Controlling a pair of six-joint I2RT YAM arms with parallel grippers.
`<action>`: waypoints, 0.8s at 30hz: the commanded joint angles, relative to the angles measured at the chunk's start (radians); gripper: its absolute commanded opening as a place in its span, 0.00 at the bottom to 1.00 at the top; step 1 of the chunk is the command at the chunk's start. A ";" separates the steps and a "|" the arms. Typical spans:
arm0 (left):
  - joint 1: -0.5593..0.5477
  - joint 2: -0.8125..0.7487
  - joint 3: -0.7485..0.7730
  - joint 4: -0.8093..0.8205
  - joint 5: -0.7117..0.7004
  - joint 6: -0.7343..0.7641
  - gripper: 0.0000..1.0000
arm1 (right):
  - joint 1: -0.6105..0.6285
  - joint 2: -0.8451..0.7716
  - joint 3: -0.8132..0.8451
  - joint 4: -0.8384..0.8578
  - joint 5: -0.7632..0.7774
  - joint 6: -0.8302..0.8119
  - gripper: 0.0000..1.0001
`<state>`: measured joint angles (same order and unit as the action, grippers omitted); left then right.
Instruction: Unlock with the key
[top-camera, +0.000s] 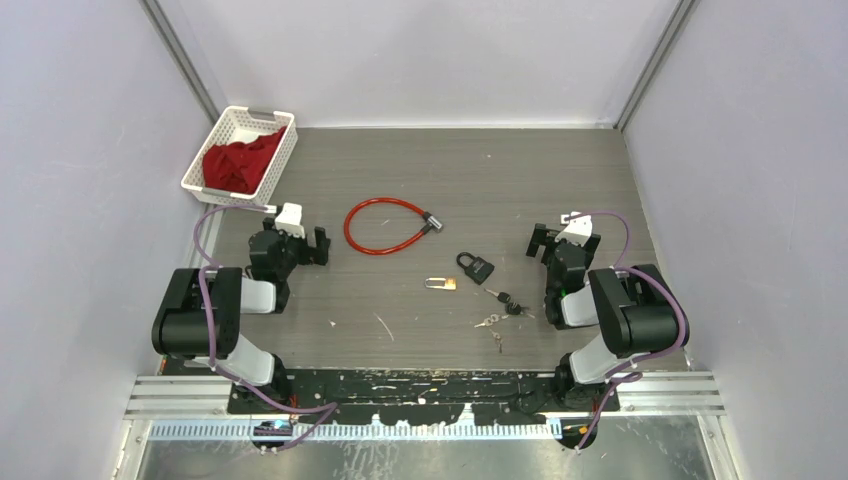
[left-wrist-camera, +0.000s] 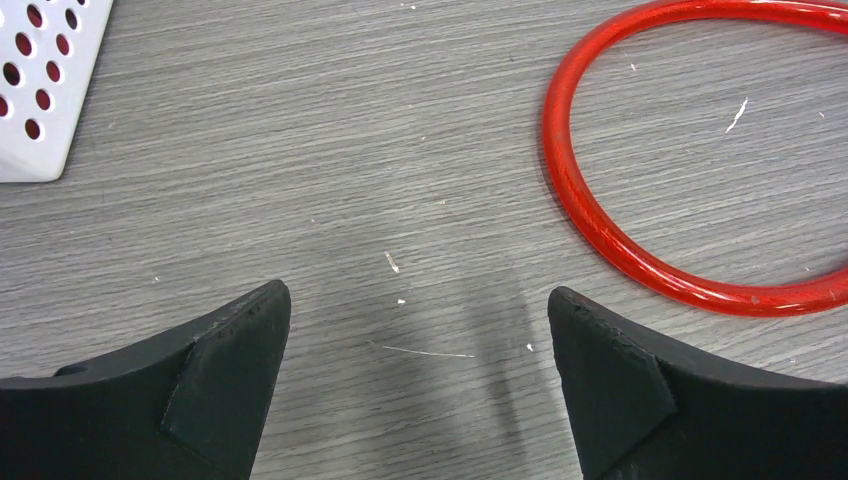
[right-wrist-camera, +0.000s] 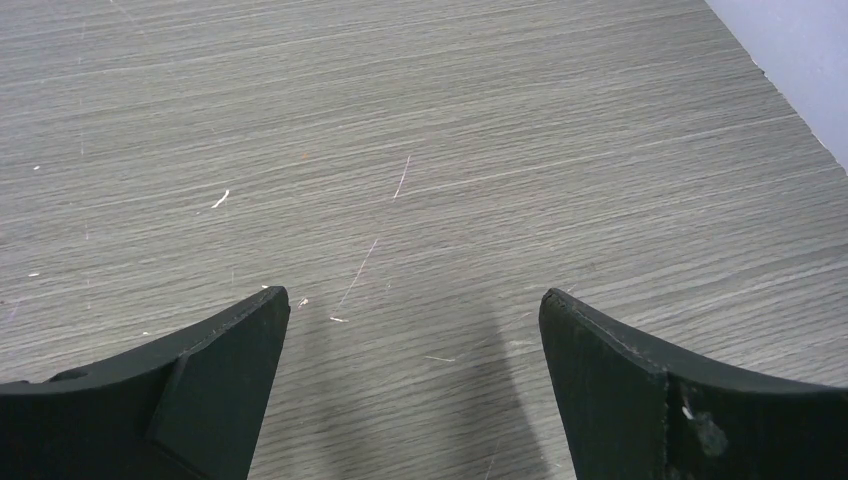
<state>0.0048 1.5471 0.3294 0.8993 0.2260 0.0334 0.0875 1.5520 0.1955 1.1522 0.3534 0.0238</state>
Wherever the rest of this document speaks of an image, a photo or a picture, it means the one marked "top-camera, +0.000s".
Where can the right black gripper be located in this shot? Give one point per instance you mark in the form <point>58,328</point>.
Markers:
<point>544,236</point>

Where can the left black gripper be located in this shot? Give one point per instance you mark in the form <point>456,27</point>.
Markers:
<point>316,255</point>

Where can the black padlock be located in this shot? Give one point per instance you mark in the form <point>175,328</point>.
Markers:
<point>474,267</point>

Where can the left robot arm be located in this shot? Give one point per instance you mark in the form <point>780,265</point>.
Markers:
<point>199,318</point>

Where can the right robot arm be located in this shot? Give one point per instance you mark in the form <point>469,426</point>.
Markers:
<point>634,310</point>

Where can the small silver key bunch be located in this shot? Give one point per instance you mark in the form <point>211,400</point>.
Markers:
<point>489,323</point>

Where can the brass padlock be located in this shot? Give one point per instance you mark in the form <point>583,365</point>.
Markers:
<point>441,283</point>

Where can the red cloth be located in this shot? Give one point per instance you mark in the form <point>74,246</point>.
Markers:
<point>239,167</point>

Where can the white plastic perforated basket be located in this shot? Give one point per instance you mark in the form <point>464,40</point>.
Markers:
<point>241,124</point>

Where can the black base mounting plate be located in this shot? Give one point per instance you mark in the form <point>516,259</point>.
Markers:
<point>438,397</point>

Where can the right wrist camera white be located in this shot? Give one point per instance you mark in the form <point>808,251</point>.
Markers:
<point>576,228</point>

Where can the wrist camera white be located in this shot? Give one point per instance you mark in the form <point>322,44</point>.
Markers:
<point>576,228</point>
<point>289,220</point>

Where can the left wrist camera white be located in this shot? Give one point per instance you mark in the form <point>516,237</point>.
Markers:
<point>289,220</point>

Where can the red cable lock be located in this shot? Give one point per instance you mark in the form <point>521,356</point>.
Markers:
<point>430,223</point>

